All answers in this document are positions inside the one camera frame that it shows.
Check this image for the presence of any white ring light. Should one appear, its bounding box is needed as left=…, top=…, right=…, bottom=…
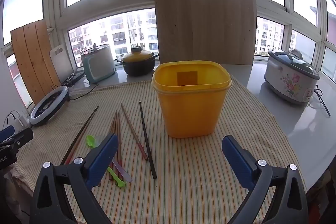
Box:
left=29, top=85, right=71, bottom=127

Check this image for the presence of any black slow cooker cord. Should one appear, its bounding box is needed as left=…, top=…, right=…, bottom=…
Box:
left=306, top=85, right=331, bottom=117

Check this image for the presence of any green plastic spoon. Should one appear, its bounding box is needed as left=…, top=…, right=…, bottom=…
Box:
left=86, top=135, right=127, bottom=188

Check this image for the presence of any light wooden board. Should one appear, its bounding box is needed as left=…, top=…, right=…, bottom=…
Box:
left=154, top=0, right=257, bottom=65

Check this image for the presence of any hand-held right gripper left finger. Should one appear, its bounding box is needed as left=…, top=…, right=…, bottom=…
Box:
left=29, top=133, right=119, bottom=224

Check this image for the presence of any translucent purple plastic spoon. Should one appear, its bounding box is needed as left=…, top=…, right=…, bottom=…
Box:
left=112, top=158, right=133, bottom=182

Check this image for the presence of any floral slow cooker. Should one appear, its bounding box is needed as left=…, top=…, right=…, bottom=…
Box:
left=264, top=49, right=320, bottom=104

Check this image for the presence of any yellow plastic container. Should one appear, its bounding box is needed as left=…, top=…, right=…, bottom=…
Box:
left=151, top=61, right=232, bottom=139

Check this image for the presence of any black clay pot yellow lid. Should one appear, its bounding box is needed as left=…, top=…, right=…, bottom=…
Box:
left=117, top=46, right=160, bottom=77

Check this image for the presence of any orange plank board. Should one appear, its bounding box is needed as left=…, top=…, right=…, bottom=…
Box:
left=10, top=20, right=61, bottom=105

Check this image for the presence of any black chopstick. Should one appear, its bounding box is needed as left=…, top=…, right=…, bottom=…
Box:
left=139, top=101, right=157, bottom=179

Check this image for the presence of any black ring light cable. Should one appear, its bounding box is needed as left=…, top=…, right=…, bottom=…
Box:
left=69, top=84, right=100, bottom=101

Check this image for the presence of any striped cloth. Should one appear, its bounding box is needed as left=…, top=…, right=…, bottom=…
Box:
left=12, top=77, right=306, bottom=224

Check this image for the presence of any black metal stand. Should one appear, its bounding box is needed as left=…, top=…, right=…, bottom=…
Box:
left=62, top=72, right=86, bottom=87

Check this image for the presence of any white cutting board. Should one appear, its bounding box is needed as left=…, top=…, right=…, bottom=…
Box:
left=49, top=45, right=75, bottom=84

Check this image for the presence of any teal rice cooker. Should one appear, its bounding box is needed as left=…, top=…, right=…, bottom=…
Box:
left=80, top=43, right=117, bottom=83

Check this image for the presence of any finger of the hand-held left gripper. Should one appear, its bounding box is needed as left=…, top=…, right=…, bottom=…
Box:
left=0, top=128, right=34, bottom=153
left=0, top=126, right=15, bottom=143

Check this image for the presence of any white charger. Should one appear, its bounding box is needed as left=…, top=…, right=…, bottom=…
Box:
left=10, top=111, right=29, bottom=127

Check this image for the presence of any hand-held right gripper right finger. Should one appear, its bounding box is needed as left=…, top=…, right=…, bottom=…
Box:
left=221, top=135, right=309, bottom=224

